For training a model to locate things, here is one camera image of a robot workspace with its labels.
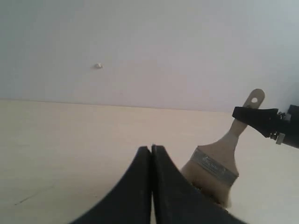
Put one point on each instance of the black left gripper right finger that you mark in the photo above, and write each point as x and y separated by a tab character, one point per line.
176	201

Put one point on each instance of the wide white paint brush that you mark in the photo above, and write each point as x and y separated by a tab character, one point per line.
212	168

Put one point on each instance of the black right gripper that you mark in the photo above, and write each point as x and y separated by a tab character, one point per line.
283	127

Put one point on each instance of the white blob on wall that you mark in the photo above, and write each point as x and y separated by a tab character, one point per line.
98	66

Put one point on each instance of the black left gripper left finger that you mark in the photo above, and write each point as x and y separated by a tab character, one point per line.
129	201

